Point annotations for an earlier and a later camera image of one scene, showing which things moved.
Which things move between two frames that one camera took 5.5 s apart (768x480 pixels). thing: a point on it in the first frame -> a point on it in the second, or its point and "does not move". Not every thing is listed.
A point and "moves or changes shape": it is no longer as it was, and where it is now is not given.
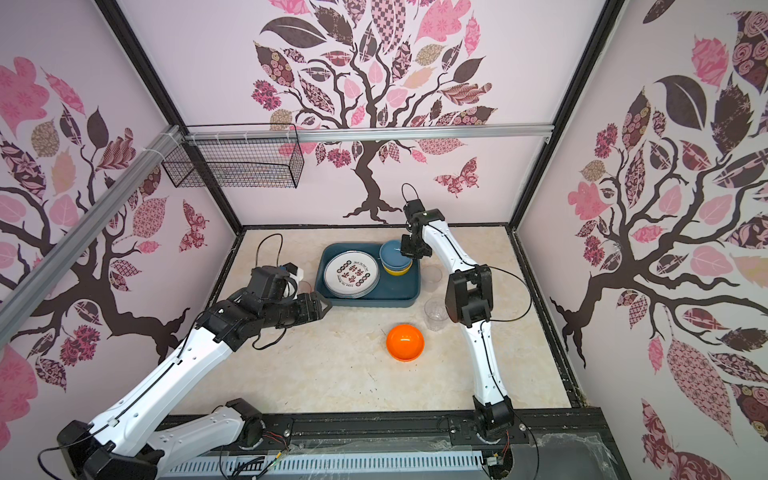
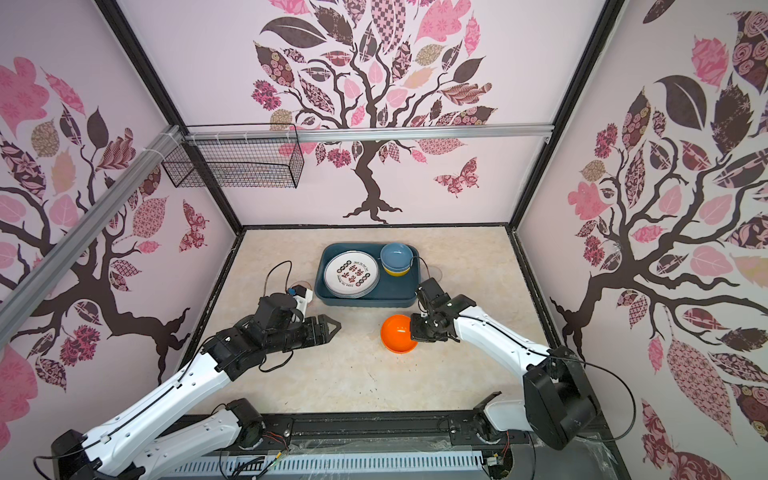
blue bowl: (391, 256) does not move
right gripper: (407, 251) -> (415, 329)
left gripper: (313, 314) -> (321, 330)
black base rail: (560, 444) does not move
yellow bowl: (398, 273) does not move
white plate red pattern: (351, 274) does not move
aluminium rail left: (17, 300) does not move
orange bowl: (405, 343) moves or changes shape
